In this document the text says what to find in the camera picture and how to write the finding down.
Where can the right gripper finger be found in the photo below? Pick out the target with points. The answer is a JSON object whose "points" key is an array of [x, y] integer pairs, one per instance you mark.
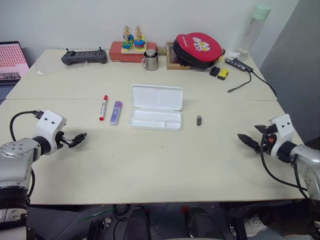
{"points": [[250, 142], [261, 129]]}

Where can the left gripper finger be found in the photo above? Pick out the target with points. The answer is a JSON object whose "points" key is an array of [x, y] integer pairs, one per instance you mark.
{"points": [[75, 144], [81, 136]]}

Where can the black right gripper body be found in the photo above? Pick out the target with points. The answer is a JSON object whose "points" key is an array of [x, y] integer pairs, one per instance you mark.
{"points": [[268, 145]]}

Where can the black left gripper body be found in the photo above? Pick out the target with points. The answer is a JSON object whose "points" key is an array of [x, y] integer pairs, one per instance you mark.
{"points": [[60, 140]]}

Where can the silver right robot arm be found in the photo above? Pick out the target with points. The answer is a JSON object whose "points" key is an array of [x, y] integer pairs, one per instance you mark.
{"points": [[303, 155]]}

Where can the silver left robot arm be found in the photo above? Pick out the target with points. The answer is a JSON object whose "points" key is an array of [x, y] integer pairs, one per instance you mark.
{"points": [[15, 160]]}

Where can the white plastic case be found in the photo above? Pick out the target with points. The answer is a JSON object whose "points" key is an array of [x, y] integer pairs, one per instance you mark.
{"points": [[156, 110]]}

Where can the red white marker pen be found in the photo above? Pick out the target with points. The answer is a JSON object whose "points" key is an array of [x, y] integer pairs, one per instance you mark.
{"points": [[103, 108]]}

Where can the purple highlighter pen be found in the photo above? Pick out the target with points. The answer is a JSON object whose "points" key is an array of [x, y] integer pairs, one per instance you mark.
{"points": [[116, 113]]}

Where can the yellow black small block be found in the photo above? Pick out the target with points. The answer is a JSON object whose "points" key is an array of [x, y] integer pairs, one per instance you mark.
{"points": [[223, 74]]}

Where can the grey USB hub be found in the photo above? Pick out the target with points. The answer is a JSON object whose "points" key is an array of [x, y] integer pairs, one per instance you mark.
{"points": [[237, 64]]}

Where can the small clear plastic wrapper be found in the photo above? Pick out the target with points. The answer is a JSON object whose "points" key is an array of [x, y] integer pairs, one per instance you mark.
{"points": [[39, 72]]}

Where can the green thin stick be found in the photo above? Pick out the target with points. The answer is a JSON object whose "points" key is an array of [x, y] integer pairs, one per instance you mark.
{"points": [[95, 215]]}

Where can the small black box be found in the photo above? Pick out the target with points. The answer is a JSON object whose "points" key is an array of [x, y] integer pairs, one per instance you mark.
{"points": [[214, 71]]}

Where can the dark grey handheld controller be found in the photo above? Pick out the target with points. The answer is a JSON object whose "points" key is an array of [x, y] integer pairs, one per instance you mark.
{"points": [[83, 57]]}

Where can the white crumpled tissue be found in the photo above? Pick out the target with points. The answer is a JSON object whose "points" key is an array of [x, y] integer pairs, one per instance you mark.
{"points": [[231, 54]]}

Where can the white sneaker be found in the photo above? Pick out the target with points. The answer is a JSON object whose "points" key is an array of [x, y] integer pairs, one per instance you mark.
{"points": [[255, 225]]}

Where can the red cardboard box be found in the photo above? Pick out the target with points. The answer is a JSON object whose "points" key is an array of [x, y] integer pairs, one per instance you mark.
{"points": [[116, 52]]}

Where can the open laptop pink screen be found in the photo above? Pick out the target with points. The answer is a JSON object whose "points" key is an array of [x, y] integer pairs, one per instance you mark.
{"points": [[10, 62]]}

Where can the dark rounded shape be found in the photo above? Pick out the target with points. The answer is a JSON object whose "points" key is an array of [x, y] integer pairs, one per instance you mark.
{"points": [[138, 225], [202, 222]]}

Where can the clear bottle green cap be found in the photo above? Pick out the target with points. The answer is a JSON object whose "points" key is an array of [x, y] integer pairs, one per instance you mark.
{"points": [[256, 30]]}

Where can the red black boxing pad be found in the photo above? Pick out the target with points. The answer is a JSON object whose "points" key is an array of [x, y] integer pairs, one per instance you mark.
{"points": [[197, 50]]}

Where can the stainless steel mug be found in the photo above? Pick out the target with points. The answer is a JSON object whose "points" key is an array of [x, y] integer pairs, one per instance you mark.
{"points": [[151, 61]]}

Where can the wooden colourful stacking toy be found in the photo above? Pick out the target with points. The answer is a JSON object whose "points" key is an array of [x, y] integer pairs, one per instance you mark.
{"points": [[133, 43]]}

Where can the wooden tray box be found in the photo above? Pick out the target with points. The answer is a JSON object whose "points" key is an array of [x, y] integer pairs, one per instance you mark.
{"points": [[172, 62]]}

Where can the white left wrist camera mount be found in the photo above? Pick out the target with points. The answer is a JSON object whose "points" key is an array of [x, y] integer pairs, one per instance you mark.
{"points": [[47, 125]]}

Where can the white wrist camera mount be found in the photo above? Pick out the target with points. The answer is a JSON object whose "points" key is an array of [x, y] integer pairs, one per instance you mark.
{"points": [[47, 125], [283, 127]]}

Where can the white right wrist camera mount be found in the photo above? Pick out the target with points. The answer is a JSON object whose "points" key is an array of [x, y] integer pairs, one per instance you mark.
{"points": [[283, 127]]}

